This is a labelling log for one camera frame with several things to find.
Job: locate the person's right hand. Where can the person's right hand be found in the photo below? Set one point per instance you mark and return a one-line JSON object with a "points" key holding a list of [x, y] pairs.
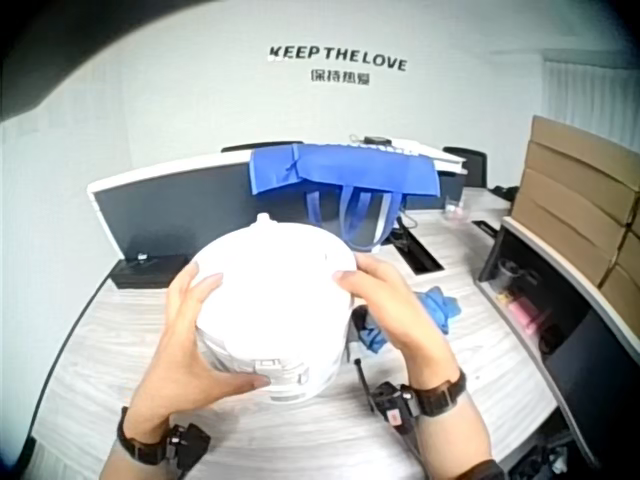
{"points": [[400, 325]]}

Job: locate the person's left hand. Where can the person's left hand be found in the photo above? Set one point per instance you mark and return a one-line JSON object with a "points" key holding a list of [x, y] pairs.
{"points": [[170, 360]]}

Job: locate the white rice cooker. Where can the white rice cooker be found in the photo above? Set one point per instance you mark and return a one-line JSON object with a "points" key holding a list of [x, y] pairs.
{"points": [[275, 300]]}

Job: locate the blue cloth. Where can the blue cloth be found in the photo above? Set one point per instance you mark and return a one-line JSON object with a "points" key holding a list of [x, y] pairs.
{"points": [[440, 305]]}

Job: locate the black wrist band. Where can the black wrist band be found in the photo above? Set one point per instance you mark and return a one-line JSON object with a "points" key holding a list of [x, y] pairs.
{"points": [[150, 447], [435, 397]]}

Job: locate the black box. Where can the black box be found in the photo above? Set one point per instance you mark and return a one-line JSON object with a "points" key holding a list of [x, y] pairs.
{"points": [[150, 272]]}

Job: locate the pink packet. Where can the pink packet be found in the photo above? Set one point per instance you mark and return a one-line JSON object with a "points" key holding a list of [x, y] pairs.
{"points": [[527, 312]]}

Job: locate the clear glass cup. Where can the clear glass cup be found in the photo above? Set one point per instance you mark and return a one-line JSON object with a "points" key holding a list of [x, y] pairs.
{"points": [[454, 207]]}

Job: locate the dark desk partition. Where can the dark desk partition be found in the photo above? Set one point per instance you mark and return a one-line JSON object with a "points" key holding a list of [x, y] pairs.
{"points": [[175, 215]]}

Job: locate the blue tote bag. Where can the blue tote bag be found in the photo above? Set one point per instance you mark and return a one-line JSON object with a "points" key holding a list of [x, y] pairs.
{"points": [[350, 170]]}

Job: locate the white board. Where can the white board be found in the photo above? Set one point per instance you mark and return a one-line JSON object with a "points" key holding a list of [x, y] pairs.
{"points": [[440, 155]]}

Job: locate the dark side partition shelf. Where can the dark side partition shelf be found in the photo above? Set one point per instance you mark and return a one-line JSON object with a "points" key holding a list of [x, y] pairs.
{"points": [[575, 320]]}

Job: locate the black office chair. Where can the black office chair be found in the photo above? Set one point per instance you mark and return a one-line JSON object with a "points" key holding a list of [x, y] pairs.
{"points": [[470, 162]]}

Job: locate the small black device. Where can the small black device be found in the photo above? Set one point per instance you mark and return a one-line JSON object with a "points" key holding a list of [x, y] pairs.
{"points": [[372, 139]]}

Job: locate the stack of cardboard boxes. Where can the stack of cardboard boxes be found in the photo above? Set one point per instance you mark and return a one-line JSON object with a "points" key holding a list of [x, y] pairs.
{"points": [[575, 200]]}

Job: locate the white window blind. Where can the white window blind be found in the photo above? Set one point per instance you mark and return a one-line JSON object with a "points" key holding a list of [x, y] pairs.
{"points": [[590, 92]]}

